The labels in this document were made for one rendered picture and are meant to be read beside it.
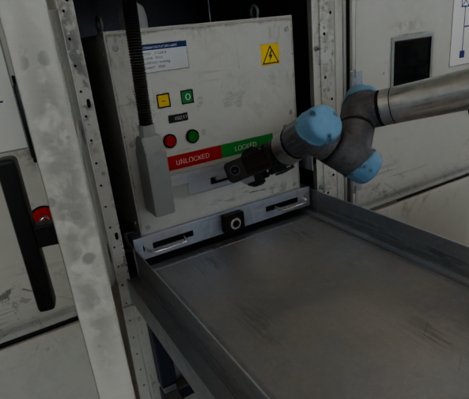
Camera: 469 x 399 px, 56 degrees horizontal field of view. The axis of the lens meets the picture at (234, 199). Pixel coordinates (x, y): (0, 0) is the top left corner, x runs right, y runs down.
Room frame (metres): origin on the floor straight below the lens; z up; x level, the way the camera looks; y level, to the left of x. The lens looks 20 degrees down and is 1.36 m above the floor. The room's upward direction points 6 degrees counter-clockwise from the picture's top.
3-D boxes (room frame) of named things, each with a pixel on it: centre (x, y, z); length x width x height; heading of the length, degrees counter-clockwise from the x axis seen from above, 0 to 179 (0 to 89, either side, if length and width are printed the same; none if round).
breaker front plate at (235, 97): (1.11, 0.02, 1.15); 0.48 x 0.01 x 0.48; 118
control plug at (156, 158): (0.95, 0.17, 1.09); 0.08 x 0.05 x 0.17; 28
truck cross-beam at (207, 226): (1.12, 0.03, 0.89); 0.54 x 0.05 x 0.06; 118
